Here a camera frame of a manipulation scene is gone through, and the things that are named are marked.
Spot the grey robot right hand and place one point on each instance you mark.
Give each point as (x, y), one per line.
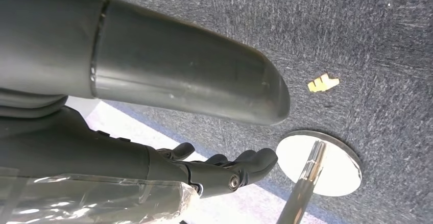
(176, 67)

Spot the yellow tape scrap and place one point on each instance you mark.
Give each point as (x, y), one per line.
(321, 84)

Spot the clear plastic wrap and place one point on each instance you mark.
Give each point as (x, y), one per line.
(84, 202)

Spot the chrome stanchion post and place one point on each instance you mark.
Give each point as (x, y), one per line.
(304, 188)

